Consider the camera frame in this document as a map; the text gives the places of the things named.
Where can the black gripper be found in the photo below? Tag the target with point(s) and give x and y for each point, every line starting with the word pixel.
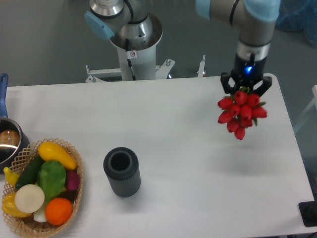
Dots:
pixel 246 73

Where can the red tulip bouquet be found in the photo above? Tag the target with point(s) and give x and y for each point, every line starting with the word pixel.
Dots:
pixel 241 111

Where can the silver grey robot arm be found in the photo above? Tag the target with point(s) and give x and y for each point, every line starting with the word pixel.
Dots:
pixel 135 32

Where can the blue bag on floor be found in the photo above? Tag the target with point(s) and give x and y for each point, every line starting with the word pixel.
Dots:
pixel 297 16

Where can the black device at table edge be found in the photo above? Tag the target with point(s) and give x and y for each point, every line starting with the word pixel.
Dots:
pixel 308 212

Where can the dark grey ribbed vase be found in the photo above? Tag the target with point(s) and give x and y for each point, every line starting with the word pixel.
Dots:
pixel 121 166

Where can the purple red radish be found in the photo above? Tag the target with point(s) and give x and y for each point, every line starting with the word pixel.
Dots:
pixel 72 181

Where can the yellow squash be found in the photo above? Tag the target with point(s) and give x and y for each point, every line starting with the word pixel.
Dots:
pixel 49 151

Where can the green leafy bok choy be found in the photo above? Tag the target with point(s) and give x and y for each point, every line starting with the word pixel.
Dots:
pixel 51 179

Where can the orange fruit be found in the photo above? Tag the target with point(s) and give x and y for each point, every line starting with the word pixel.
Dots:
pixel 58 211

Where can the dark green cucumber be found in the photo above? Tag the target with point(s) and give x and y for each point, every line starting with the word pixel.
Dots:
pixel 30 173

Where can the white round onion slice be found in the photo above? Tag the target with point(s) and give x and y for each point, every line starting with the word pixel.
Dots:
pixel 29 198

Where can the yellow banana tip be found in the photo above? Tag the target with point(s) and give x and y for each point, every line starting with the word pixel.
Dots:
pixel 10 176

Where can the woven wicker basket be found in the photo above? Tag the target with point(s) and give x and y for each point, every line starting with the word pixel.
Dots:
pixel 27 227

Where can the yellow bell pepper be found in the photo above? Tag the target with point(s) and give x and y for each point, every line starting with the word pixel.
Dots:
pixel 9 207

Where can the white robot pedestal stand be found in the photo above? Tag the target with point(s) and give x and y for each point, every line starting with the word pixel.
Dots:
pixel 134 65

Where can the blue handled saucepan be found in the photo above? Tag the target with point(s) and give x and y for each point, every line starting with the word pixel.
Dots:
pixel 12 138

